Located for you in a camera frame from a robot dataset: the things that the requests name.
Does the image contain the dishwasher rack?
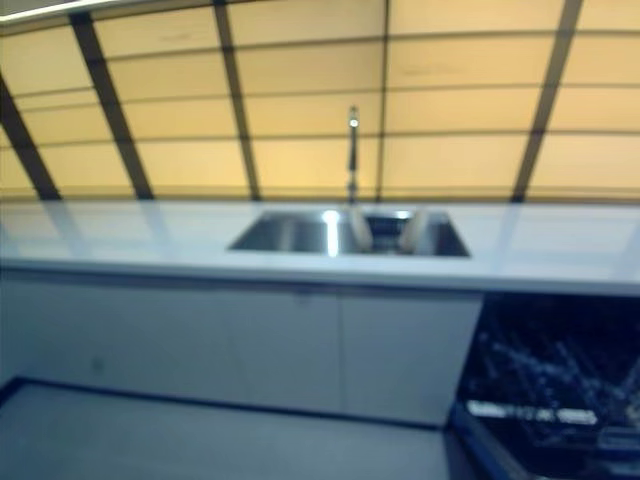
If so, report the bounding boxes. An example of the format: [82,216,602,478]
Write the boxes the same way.
[467,319,640,451]

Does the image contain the open dishwasher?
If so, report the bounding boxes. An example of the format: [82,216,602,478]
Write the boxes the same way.
[447,291,640,480]

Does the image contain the stainless steel kitchen sink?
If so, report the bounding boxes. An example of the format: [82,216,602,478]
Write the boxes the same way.
[227,208,472,259]

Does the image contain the white plate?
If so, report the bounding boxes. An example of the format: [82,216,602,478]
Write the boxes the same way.
[349,206,374,252]
[400,207,430,254]

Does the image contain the chrome kitchen faucet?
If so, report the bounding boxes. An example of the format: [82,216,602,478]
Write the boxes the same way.
[345,104,361,205]

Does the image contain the white base cabinet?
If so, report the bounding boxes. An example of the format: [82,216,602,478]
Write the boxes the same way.
[0,267,484,429]

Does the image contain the window blinds with dark frames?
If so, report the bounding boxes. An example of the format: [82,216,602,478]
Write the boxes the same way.
[0,0,640,203]

